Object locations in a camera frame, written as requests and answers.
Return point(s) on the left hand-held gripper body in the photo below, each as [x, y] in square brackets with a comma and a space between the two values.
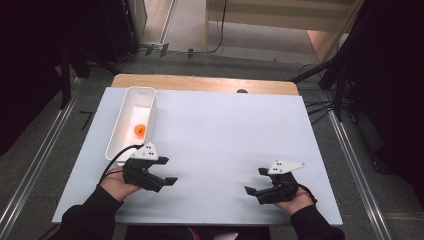
[140, 173]

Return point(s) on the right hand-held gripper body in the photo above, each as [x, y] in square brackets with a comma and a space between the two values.
[281, 188]

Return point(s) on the orange ball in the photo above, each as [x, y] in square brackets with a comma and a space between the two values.
[140, 130]

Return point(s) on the white plastic bin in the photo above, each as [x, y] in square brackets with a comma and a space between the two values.
[136, 106]

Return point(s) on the person's right hand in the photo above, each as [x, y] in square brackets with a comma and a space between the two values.
[295, 204]

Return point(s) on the person's left hand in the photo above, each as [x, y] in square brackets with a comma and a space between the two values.
[116, 186]

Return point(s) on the person's lap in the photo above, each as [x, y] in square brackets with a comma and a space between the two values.
[160, 233]

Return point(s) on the white board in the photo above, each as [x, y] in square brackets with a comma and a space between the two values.
[226, 133]

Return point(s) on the wooden table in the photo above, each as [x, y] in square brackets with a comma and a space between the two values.
[200, 81]

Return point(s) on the black metal stand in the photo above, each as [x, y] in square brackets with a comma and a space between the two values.
[338, 86]
[66, 76]

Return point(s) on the black cabinet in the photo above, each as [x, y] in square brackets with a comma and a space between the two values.
[120, 30]

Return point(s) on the light wooden shelf unit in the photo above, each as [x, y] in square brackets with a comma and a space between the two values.
[273, 20]

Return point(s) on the metal floor rail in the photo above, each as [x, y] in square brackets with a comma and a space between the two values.
[358, 173]
[40, 156]

